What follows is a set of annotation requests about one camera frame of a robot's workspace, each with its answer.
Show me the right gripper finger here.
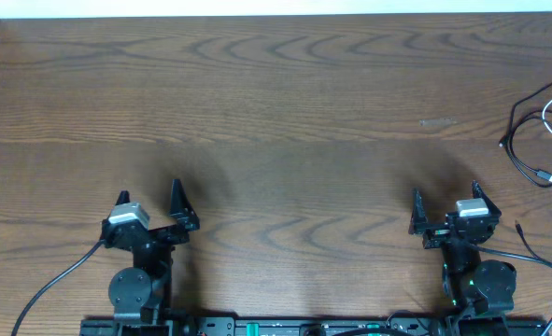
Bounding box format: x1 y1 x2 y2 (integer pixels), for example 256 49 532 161
410 189 428 229
472 180 501 217

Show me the thick black usb cable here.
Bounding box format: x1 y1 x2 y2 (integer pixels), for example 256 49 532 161
498 81 552 189

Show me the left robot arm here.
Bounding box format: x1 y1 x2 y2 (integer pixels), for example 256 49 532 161
101 179 200 335

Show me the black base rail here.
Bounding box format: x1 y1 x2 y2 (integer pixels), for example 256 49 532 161
78 312 545 336

